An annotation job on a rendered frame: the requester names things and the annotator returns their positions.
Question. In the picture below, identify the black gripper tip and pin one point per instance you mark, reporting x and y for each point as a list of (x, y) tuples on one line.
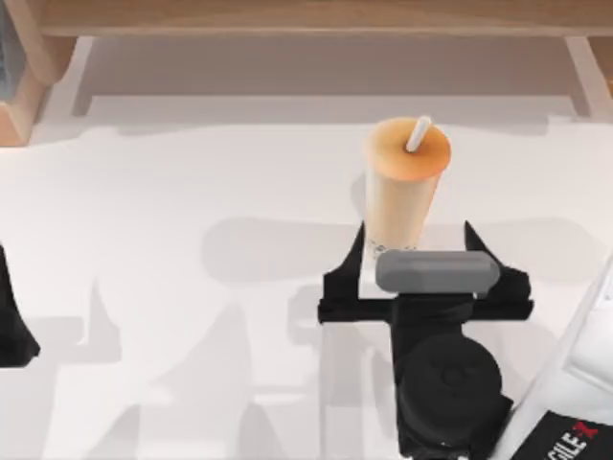
[(14, 326)]

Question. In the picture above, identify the orange cup with white straw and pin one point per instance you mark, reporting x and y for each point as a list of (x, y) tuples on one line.
[(397, 206)]

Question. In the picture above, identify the wooden cupboard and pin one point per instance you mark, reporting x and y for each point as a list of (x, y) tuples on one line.
[(287, 16)]

